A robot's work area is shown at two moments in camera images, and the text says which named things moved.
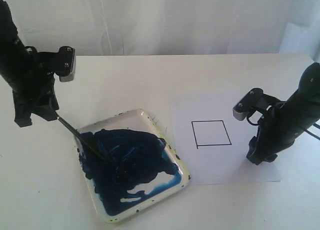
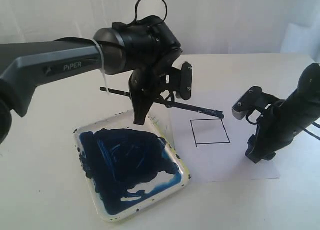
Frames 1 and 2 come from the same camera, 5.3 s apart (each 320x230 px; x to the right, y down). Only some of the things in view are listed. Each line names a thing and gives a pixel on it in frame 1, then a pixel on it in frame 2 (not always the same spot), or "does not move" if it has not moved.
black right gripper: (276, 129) does not move
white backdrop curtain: (169, 22) does not move
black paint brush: (63, 121) to (205, 111)
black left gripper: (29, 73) to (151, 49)
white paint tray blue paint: (141, 170) does not move
